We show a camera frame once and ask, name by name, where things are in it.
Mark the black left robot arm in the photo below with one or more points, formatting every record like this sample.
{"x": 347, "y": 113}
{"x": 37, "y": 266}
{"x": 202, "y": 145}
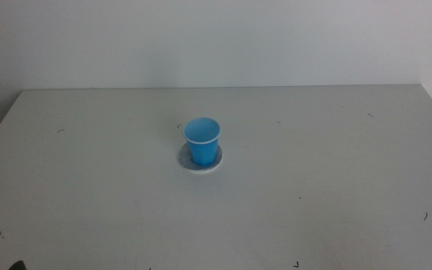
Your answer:
{"x": 18, "y": 266}

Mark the blue plastic cup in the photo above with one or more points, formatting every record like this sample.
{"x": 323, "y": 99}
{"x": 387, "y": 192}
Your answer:
{"x": 202, "y": 150}

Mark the round grey felt cup mat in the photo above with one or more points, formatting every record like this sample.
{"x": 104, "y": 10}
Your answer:
{"x": 184, "y": 159}

